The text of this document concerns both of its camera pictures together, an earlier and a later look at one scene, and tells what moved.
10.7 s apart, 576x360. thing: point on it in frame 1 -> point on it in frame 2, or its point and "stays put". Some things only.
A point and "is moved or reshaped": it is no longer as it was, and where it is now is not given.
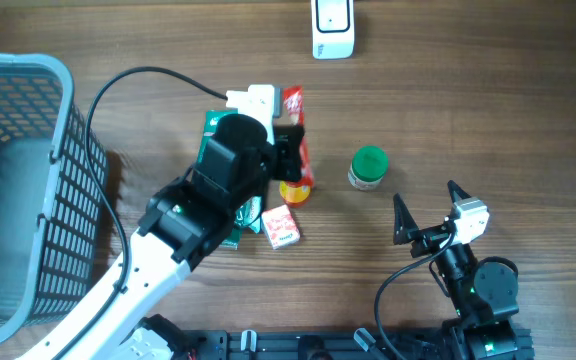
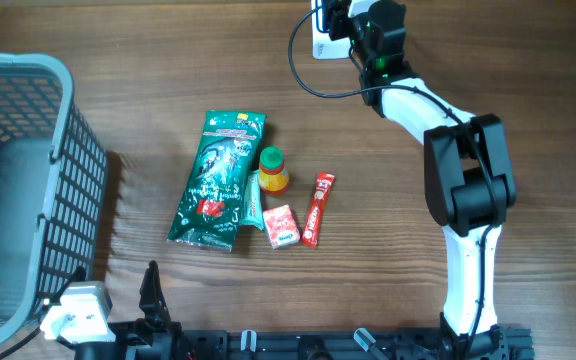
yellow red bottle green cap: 294,194 is moved or reshaped
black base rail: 353,344 stays put
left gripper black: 285,140 -> 141,332
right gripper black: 406,230 -> 337,10
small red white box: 279,226 stays put
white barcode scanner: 333,29 stays put
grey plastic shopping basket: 37,182 stays put
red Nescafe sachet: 293,113 -> 323,189
